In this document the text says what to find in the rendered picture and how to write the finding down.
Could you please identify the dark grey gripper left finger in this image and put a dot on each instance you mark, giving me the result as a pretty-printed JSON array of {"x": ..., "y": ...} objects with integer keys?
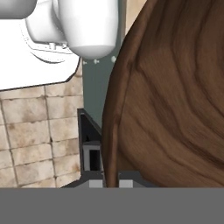
[{"x": 87, "y": 128}]

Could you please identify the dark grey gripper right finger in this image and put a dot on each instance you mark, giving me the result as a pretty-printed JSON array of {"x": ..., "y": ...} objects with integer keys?
[{"x": 131, "y": 178}]

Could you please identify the brown wooden bowl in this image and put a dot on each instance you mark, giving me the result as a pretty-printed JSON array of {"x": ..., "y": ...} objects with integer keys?
[{"x": 172, "y": 96}]

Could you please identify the grey-green panel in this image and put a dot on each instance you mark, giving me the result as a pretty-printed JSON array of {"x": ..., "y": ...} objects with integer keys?
[{"x": 94, "y": 87}]

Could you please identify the white rounded object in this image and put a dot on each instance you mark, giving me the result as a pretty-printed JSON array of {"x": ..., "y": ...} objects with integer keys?
[{"x": 43, "y": 64}]

